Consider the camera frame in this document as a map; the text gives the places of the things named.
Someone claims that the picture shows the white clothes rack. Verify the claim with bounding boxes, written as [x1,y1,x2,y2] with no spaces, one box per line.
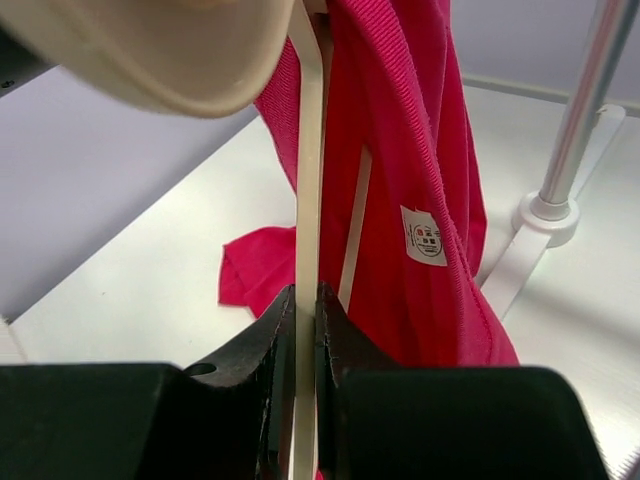
[481,0,639,320]

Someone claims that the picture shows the beige wooden hanger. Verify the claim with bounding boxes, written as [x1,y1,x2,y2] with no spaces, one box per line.
[0,0,374,480]

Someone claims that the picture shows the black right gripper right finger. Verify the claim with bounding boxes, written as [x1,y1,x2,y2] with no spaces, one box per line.
[315,284,607,479]

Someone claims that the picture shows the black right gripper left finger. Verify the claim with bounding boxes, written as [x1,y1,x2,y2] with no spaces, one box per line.
[1,287,295,479]

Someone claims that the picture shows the red t shirt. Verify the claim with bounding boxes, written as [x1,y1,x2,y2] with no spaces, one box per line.
[218,0,521,369]

